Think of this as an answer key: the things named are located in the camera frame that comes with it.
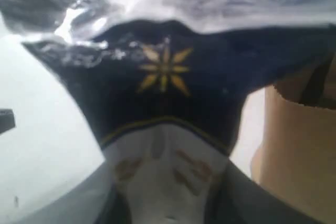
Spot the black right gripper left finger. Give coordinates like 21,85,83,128
14,163,131,224

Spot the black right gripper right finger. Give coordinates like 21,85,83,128
209,159,320,224

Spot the spaghetti packet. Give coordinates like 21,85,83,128
1,0,335,223

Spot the brown paper shopping bag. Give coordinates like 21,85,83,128
250,61,335,223

